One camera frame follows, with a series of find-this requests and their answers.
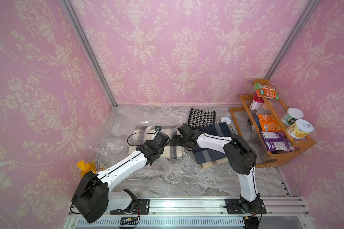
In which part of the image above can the black white houndstooth scarf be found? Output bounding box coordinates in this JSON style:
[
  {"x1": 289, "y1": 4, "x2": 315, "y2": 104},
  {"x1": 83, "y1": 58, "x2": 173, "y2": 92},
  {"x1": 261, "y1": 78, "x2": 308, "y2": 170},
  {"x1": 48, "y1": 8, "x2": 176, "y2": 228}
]
[{"x1": 187, "y1": 108, "x2": 216, "y2": 129}]

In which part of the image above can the navy grey checked scarf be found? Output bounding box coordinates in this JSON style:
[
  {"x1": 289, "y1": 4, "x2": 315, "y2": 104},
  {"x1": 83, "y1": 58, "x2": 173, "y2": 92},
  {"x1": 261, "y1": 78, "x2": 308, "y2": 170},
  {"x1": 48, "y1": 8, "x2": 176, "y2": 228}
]
[{"x1": 193, "y1": 123, "x2": 232, "y2": 164}]

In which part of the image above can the clear plastic vacuum bag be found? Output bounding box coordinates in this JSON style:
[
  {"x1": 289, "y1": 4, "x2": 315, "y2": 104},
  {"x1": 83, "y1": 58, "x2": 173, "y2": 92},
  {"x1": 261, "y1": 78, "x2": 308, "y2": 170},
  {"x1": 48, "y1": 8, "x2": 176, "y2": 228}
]
[{"x1": 84, "y1": 107, "x2": 192, "y2": 174}]

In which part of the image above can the beige plaid scarf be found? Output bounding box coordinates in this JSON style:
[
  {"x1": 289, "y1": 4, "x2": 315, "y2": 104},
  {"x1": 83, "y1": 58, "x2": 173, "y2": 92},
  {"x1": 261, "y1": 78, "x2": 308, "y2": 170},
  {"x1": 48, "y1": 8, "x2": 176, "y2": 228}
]
[{"x1": 200, "y1": 158, "x2": 228, "y2": 169}]

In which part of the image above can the cream grey plaid scarf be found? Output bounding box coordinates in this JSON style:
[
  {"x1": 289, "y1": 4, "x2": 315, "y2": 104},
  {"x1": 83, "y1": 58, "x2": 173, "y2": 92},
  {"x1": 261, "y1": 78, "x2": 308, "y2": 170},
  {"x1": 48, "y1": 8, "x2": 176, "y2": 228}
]
[{"x1": 127, "y1": 126, "x2": 184, "y2": 159}]

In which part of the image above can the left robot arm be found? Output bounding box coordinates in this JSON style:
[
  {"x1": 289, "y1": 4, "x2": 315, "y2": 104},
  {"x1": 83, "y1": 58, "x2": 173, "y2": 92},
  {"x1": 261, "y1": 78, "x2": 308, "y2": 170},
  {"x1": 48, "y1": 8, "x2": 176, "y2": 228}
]
[{"x1": 71, "y1": 132, "x2": 171, "y2": 223}]

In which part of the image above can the yellow orange bottle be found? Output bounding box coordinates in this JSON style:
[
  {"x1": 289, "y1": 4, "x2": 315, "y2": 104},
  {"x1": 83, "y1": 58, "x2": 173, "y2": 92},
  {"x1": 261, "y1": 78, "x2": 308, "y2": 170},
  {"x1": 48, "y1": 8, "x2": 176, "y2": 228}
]
[{"x1": 77, "y1": 160, "x2": 104, "y2": 178}]

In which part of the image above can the pink lid white jar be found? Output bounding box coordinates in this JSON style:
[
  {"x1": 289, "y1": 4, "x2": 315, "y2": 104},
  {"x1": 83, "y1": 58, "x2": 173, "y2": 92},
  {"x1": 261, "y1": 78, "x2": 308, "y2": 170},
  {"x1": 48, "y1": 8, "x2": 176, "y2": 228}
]
[{"x1": 249, "y1": 93, "x2": 264, "y2": 111}]

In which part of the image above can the clear plastic bottle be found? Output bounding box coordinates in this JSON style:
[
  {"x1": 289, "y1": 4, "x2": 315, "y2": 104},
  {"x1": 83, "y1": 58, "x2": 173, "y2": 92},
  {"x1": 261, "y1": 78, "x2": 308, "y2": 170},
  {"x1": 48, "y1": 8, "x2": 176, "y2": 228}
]
[{"x1": 256, "y1": 103, "x2": 271, "y2": 116}]

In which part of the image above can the wooden two-tier rack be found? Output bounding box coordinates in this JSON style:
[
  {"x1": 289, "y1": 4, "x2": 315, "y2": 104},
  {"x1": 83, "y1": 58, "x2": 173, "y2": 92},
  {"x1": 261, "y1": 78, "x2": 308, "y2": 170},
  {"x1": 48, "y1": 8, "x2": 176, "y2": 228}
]
[{"x1": 229, "y1": 80, "x2": 316, "y2": 168}]

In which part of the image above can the green orange snack packet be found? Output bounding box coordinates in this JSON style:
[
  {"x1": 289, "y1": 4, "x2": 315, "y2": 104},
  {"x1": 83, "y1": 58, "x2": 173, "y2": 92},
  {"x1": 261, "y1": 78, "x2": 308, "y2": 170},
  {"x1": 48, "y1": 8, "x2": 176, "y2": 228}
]
[{"x1": 255, "y1": 83, "x2": 280, "y2": 100}]

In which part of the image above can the purple snack packet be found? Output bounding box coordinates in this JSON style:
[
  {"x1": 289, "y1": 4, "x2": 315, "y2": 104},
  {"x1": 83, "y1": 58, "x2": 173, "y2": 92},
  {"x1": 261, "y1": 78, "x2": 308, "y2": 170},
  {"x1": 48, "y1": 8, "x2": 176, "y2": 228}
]
[{"x1": 260, "y1": 132, "x2": 295, "y2": 152}]

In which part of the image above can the green white can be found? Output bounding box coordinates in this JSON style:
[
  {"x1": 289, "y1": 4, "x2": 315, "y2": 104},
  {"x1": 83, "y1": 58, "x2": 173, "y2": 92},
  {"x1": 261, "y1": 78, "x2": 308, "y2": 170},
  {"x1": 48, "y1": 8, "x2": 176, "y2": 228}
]
[{"x1": 281, "y1": 107, "x2": 304, "y2": 126}]

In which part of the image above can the yellow white can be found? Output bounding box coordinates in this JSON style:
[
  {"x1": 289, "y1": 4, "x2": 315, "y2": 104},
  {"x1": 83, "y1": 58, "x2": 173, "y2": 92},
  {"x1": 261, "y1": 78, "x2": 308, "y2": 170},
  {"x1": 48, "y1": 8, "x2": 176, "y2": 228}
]
[{"x1": 287, "y1": 119, "x2": 314, "y2": 139}]

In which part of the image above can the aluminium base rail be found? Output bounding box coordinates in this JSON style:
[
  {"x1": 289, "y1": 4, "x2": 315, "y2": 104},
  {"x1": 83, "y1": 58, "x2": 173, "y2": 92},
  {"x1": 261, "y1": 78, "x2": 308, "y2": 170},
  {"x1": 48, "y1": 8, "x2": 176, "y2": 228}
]
[{"x1": 64, "y1": 197, "x2": 316, "y2": 229}]

